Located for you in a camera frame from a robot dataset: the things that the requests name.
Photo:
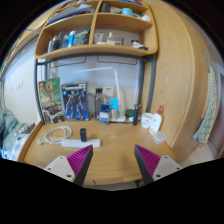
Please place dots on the clear glass bottle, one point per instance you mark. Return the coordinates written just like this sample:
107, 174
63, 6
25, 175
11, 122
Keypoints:
98, 101

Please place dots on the clear plastic cup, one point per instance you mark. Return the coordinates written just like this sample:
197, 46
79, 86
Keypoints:
159, 137

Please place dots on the Gundam model kit box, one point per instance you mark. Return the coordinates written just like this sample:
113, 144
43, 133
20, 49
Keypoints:
75, 99

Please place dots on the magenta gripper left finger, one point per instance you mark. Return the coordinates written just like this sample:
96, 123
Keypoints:
73, 167

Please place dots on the dark blue small box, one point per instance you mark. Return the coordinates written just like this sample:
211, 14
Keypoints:
104, 114

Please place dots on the wooden desk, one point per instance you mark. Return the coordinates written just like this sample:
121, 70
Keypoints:
113, 162

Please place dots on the white mug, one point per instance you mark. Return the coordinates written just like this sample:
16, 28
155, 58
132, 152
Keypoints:
146, 119

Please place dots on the Groot Lego box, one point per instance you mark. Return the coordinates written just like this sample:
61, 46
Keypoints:
50, 100

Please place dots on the black charger plug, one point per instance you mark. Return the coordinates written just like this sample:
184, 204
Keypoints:
83, 135

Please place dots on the hanging patterned towel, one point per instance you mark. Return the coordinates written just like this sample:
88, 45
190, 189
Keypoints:
205, 128

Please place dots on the white lotion pump bottle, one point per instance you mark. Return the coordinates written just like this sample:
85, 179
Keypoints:
156, 121

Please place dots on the black cylindrical bottle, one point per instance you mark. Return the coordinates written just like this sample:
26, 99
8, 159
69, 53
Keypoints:
136, 114

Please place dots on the white power strip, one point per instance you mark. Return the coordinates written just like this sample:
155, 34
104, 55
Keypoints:
75, 143

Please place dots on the wooden wall shelf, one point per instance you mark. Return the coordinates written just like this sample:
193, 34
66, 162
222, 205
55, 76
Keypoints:
100, 28

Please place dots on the blue spray bottle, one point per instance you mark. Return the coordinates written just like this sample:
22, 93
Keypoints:
71, 38

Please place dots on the teal bowl on shelf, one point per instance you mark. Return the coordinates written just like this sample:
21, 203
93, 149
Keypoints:
127, 12

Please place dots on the white desk lamp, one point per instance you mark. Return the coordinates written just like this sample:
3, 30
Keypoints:
121, 117

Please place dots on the light blue box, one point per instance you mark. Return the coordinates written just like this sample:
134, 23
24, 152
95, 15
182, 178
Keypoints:
113, 108

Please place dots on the green bedding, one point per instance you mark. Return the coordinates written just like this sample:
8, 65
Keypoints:
13, 135

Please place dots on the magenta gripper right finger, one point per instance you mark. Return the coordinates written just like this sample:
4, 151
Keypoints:
152, 166

